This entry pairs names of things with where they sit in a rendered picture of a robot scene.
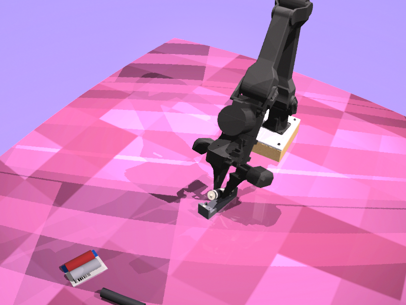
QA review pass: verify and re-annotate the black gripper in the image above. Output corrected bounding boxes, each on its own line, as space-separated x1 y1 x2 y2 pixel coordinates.
192 133 274 199

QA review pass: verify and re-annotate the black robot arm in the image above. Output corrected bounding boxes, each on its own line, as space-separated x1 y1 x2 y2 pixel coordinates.
205 0 313 170

